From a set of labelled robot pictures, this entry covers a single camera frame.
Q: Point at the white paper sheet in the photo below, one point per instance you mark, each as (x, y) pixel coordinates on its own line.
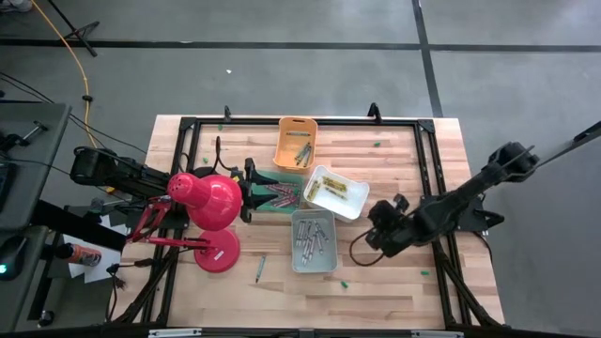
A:
(101, 270)

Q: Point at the orange and black can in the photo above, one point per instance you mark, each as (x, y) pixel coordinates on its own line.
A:
(82, 256)

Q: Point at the teal crayon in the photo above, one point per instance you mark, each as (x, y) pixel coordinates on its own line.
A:
(308, 159)
(300, 152)
(305, 154)

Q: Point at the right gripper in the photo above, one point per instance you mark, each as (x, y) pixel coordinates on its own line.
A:
(389, 225)

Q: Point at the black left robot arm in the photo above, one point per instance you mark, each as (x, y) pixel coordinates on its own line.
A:
(117, 173)

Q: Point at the black metal bar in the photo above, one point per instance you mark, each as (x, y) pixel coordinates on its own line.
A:
(587, 136)

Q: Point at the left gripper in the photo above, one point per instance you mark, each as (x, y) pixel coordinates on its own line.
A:
(247, 188)

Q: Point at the black table clamp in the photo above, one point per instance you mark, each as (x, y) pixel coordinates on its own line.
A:
(227, 112)
(374, 112)

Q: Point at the black caster wheel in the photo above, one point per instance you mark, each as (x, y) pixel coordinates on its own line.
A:
(45, 318)

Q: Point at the black tripod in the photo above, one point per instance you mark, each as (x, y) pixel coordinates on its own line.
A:
(77, 33)

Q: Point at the silver aluminium bracket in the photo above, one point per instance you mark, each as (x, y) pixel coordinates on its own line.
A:
(174, 333)

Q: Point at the white crayon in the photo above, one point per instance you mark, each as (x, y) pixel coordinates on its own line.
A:
(322, 232)
(300, 234)
(308, 229)

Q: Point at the blue crayon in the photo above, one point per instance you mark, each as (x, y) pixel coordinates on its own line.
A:
(260, 268)
(299, 133)

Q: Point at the grey desk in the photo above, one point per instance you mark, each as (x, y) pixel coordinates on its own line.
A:
(42, 141)
(28, 300)

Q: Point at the black hand tool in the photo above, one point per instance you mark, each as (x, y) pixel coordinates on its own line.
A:
(14, 140)

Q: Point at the red desk lamp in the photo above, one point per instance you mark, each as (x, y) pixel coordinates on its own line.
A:
(211, 197)

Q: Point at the green translucent plastic bin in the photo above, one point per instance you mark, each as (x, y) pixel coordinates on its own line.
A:
(298, 178)

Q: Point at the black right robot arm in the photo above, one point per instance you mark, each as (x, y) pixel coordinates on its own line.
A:
(469, 192)

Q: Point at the black table frame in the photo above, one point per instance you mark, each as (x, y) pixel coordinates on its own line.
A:
(347, 122)

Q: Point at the white plastic bin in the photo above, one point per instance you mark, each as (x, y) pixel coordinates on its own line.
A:
(352, 209)

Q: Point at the black computer mouse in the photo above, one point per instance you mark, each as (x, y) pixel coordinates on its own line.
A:
(11, 256)

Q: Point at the orange plastic bin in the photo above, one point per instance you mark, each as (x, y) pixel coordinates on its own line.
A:
(286, 150)

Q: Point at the person's foot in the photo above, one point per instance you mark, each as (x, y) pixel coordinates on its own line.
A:
(14, 5)

